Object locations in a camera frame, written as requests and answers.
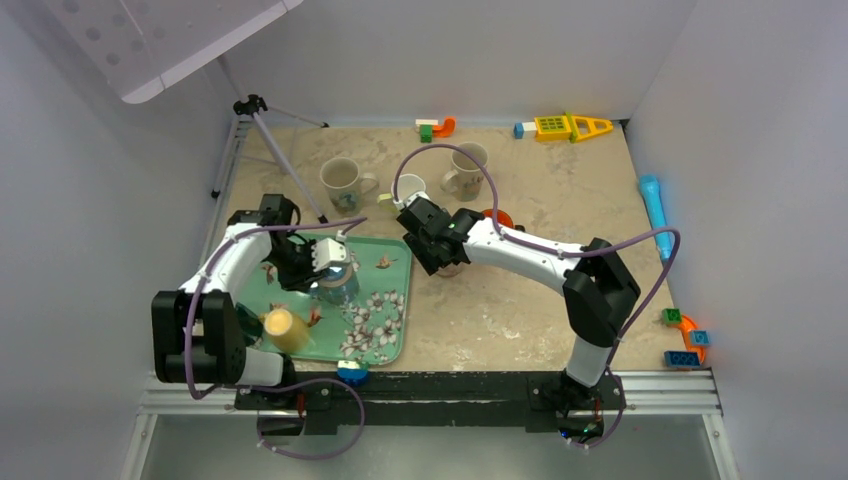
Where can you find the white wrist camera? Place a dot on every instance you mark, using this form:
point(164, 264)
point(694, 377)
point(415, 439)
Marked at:
point(401, 204)
point(331, 252)

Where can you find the cream mug with seahorse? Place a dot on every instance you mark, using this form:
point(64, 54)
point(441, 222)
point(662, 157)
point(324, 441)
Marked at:
point(347, 184)

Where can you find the orange mug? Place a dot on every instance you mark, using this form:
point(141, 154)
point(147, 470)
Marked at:
point(503, 219)

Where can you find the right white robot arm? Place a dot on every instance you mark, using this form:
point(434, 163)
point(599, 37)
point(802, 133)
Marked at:
point(598, 290)

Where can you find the blue butterfly mug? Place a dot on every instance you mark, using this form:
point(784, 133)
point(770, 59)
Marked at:
point(337, 286)

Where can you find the white overhead panel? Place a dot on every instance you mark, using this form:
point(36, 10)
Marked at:
point(143, 47)

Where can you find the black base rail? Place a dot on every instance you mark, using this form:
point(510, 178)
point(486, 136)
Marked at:
point(537, 401)

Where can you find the blue toy flashlight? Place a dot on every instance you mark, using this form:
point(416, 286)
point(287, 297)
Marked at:
point(650, 190)

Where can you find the lime green mug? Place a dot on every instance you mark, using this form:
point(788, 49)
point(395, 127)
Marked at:
point(408, 185)

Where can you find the light blue toy block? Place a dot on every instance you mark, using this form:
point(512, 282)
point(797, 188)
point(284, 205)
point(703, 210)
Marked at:
point(699, 338)

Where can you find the blue green toy block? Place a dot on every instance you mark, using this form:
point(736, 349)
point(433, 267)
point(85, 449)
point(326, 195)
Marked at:
point(352, 373)

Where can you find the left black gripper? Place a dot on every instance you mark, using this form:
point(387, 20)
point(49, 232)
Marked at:
point(303, 280)

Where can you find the pink mug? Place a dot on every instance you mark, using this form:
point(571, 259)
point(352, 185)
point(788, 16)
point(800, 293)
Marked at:
point(451, 270)

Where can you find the yellow mug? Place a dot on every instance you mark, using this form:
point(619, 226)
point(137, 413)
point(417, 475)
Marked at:
point(284, 329)

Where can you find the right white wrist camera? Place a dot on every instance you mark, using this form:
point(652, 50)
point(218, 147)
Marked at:
point(401, 204)

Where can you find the dark blue toy block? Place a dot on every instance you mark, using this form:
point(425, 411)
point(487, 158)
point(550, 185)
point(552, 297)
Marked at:
point(682, 359)

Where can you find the orange green white toy blocks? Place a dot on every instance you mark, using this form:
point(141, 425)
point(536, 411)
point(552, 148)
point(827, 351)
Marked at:
point(430, 129)

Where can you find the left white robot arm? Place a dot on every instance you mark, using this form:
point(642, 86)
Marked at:
point(197, 337)

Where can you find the grey tripod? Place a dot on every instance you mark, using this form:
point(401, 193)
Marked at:
point(252, 106)

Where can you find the cream mug with basket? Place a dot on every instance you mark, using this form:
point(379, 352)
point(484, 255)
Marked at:
point(465, 179)

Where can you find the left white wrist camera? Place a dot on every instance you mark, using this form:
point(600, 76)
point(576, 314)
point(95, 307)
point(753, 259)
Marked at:
point(331, 252)

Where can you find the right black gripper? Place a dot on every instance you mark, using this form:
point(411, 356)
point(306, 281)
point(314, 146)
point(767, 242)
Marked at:
point(430, 263)

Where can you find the yellow toy phone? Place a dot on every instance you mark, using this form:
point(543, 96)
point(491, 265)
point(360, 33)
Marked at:
point(570, 127)

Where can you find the blue white toy block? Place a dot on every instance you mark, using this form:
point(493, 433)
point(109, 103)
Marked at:
point(525, 130)

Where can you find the dark green mug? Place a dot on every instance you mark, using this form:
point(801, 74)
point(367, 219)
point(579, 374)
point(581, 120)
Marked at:
point(250, 325)

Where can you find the green floral tray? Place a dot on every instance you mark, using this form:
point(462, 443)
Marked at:
point(366, 326)

